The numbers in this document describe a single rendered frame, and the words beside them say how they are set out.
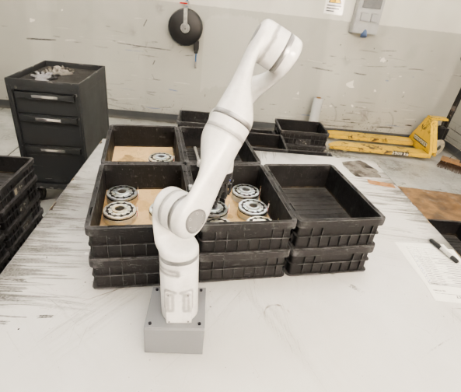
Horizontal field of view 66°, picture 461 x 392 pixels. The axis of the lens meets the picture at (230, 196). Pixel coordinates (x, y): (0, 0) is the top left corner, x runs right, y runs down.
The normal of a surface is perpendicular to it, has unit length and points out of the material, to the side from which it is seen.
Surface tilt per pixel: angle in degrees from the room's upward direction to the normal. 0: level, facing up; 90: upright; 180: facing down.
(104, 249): 90
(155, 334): 90
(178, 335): 90
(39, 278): 0
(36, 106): 90
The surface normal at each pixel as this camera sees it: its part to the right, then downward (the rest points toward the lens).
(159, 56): 0.03, 0.51
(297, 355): 0.10, -0.86
